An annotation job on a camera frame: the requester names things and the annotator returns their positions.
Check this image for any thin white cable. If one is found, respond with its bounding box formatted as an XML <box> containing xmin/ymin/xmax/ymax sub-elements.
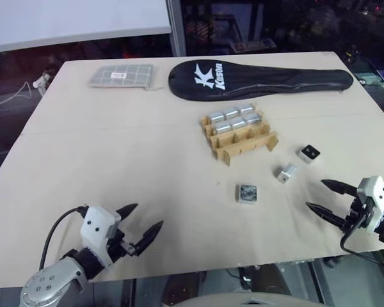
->
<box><xmin>0</xmin><ymin>81</ymin><xmax>33</xmax><ymax>111</ymax></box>

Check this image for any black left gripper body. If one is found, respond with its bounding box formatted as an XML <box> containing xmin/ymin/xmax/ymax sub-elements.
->
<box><xmin>107</xmin><ymin>230</ymin><xmax>141</xmax><ymax>262</ymax></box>

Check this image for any small white clamp device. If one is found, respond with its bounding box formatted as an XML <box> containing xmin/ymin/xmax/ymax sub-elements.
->
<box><xmin>31</xmin><ymin>71</ymin><xmax>51</xmax><ymax>95</ymax></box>

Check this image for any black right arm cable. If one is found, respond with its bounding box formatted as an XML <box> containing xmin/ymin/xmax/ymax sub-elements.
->
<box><xmin>339</xmin><ymin>217</ymin><xmax>384</xmax><ymax>267</ymax></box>

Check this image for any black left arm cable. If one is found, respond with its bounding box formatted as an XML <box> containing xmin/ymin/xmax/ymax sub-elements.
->
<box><xmin>39</xmin><ymin>207</ymin><xmax>88</xmax><ymax>270</ymax></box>

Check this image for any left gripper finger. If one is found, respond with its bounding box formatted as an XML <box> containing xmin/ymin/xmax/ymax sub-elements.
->
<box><xmin>116</xmin><ymin>203</ymin><xmax>139</xmax><ymax>222</ymax></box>
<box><xmin>134</xmin><ymin>219</ymin><xmax>164</xmax><ymax>255</ymax></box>

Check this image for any black Kason racket bag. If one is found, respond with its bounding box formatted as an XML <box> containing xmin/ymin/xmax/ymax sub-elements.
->
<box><xmin>167</xmin><ymin>59</ymin><xmax>354</xmax><ymax>102</ymax></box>

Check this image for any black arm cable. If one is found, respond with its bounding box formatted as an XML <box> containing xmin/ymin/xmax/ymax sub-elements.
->
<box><xmin>39</xmin><ymin>207</ymin><xmax>88</xmax><ymax>270</ymax></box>
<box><xmin>339</xmin><ymin>217</ymin><xmax>384</xmax><ymax>267</ymax></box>

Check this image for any grey grid-patterned pouch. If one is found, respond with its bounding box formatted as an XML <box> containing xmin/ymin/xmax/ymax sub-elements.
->
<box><xmin>88</xmin><ymin>63</ymin><xmax>156</xmax><ymax>90</ymax></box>

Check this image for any wooden tray with metal cylinders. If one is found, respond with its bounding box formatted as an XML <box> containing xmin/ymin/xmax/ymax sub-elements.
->
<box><xmin>198</xmin><ymin>102</ymin><xmax>280</xmax><ymax>168</ymax></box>

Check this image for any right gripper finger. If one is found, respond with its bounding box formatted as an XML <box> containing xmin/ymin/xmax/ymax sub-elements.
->
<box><xmin>305</xmin><ymin>201</ymin><xmax>349</xmax><ymax>230</ymax></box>
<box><xmin>320</xmin><ymin>179</ymin><xmax>360</xmax><ymax>197</ymax></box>

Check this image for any grey metal post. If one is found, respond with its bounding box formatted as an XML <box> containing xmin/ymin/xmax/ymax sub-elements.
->
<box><xmin>165</xmin><ymin>0</ymin><xmax>187</xmax><ymax>59</ymax></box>

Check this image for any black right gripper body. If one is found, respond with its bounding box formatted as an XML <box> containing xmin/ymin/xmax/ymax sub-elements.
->
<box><xmin>344</xmin><ymin>195</ymin><xmax>372</xmax><ymax>232</ymax></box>

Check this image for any white board panel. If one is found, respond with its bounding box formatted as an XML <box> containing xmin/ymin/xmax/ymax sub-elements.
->
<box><xmin>0</xmin><ymin>0</ymin><xmax>173</xmax><ymax>56</ymax></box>

